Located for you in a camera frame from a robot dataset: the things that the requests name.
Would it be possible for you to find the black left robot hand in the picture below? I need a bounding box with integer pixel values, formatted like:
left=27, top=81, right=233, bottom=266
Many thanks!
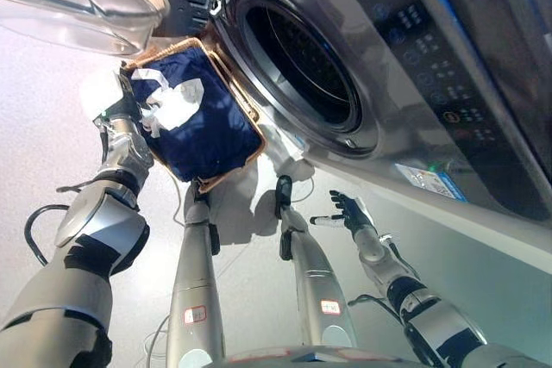
left=79, top=70, right=144, bottom=122

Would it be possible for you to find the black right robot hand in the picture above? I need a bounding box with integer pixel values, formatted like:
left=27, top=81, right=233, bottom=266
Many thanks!
left=309, top=190, right=373, bottom=238

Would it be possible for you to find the white garment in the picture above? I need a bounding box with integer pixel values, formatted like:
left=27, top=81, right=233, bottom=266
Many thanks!
left=130, top=67, right=206, bottom=139

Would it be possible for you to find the grey front-load washing machine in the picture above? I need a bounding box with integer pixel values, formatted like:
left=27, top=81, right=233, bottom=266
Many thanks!
left=150, top=0, right=552, bottom=222

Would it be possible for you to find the woven wicker laundry basket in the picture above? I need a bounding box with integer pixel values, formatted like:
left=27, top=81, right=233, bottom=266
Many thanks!
left=120, top=37, right=267, bottom=195

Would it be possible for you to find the silver right robot leg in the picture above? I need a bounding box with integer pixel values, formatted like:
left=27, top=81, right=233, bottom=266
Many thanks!
left=274, top=175, right=360, bottom=350

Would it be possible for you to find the silver robot leg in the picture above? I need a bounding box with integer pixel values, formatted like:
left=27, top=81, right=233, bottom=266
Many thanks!
left=165, top=178, right=227, bottom=368
left=274, top=175, right=360, bottom=350

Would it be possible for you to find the white blue energy label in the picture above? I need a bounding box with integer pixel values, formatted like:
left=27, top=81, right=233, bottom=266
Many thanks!
left=393, top=162, right=469, bottom=203

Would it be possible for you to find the pale crumpled fabric piece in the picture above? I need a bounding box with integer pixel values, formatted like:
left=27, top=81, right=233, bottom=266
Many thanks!
left=258, top=123, right=317, bottom=180

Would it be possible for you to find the round glass washer door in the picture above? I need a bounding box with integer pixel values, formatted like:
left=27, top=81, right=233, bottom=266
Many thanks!
left=0, top=0, right=216, bottom=58

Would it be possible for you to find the dark blue garment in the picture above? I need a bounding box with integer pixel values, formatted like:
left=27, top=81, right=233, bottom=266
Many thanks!
left=129, top=50, right=262, bottom=184

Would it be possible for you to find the silver left robot leg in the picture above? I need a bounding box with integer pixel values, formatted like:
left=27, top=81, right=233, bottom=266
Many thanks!
left=165, top=178, right=227, bottom=368

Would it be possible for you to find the dark grey stacked dryer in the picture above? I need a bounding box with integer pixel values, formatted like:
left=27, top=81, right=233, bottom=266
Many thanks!
left=424, top=0, right=552, bottom=158

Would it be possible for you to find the white cabinet enclosure panel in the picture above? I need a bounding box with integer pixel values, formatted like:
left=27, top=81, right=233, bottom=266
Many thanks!
left=301, top=155, right=552, bottom=277

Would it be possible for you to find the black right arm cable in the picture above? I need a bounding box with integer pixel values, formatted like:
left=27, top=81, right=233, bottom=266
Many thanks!
left=347, top=234, right=422, bottom=308

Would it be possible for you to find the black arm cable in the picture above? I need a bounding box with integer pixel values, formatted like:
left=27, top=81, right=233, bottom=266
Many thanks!
left=347, top=234, right=422, bottom=308
left=23, top=203, right=71, bottom=267

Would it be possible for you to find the thin white floor cable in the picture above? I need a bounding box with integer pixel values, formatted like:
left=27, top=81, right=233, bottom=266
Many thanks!
left=145, top=168, right=185, bottom=368

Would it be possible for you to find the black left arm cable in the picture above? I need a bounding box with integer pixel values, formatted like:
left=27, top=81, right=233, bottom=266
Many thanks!
left=23, top=203, right=71, bottom=267

